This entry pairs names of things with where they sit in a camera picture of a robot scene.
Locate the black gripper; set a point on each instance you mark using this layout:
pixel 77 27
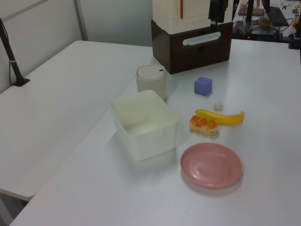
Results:
pixel 217 7

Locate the orange glazed bread roll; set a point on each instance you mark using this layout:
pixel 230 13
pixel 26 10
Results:
pixel 202 126

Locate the pink round plate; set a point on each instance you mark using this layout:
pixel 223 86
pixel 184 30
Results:
pixel 211 166

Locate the black monitor stand pole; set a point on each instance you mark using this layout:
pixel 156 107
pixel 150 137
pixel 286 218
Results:
pixel 249 11

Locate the black electronics box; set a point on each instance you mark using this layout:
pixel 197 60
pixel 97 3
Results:
pixel 263 34

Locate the white oven appliance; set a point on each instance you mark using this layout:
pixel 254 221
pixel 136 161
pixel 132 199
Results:
pixel 174 54

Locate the black laptop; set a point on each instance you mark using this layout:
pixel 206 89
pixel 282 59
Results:
pixel 277 16

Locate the purple cube block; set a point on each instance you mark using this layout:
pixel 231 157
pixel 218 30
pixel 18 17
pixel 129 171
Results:
pixel 202 86

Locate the white garlic bulb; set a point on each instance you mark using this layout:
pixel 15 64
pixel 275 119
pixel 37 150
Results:
pixel 218 106

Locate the beige lidded trash can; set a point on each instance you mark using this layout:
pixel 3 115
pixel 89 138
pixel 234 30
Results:
pixel 151 83

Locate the yellow banana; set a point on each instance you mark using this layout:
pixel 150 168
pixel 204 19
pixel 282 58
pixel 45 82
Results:
pixel 226 118

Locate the cream plastic storage box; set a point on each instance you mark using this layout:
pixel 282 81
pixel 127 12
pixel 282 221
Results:
pixel 143 147

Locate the black clamp mount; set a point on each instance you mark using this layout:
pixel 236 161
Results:
pixel 294 42

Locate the black camera stand pole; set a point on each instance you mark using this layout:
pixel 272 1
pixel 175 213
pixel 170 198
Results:
pixel 13 67

